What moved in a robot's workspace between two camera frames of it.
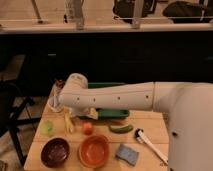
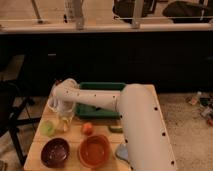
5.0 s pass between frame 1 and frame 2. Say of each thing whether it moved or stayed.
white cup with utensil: stayed
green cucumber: stayed
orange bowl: stayed
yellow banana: moved
